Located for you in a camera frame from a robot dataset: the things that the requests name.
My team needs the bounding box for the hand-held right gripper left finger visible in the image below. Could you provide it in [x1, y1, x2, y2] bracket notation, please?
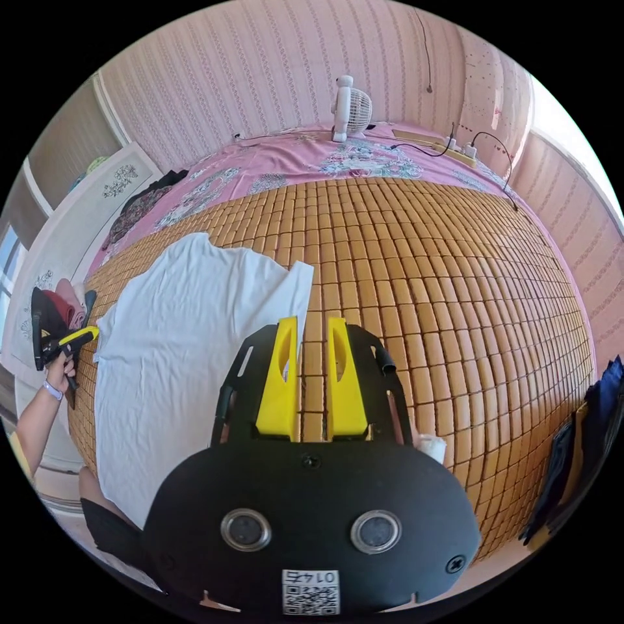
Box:
[255, 315, 300, 437]

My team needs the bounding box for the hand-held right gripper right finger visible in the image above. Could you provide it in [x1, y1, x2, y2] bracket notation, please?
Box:
[326, 317, 368, 437]

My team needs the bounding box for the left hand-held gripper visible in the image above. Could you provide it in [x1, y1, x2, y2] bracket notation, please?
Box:
[30, 287, 101, 392]

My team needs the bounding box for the white short sleeve shirt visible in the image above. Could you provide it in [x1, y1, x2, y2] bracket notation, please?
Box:
[92, 231, 315, 530]

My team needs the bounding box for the person's left forearm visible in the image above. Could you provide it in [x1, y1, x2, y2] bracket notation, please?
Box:
[14, 379, 66, 481]

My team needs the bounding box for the person's left hand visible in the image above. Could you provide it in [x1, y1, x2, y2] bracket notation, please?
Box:
[44, 352, 77, 394]

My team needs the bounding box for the window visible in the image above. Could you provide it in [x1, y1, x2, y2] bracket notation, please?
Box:
[0, 223, 28, 353]

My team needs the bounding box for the white cupboard with floral print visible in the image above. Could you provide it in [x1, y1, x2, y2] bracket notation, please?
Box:
[0, 142, 164, 374]

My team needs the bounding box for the bed with woven mat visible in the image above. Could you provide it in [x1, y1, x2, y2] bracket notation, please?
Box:
[67, 122, 599, 562]

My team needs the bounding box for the dark floral garment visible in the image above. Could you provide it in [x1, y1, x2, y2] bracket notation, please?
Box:
[103, 169, 191, 252]

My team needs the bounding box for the person's body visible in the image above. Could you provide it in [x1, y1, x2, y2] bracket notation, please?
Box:
[77, 465, 150, 569]

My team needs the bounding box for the pile of dark blue clothes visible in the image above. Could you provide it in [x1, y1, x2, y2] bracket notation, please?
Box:
[518, 354, 624, 548]

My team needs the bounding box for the wooden power strip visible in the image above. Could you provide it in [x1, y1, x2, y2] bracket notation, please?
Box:
[391, 128, 478, 168]

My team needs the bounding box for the small white fan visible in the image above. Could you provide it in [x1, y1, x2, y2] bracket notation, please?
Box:
[330, 74, 375, 143]

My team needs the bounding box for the black cable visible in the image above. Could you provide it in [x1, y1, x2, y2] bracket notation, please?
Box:
[389, 122, 521, 213]

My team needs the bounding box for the thin hanging wall cable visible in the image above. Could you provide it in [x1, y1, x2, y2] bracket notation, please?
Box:
[413, 8, 436, 94]

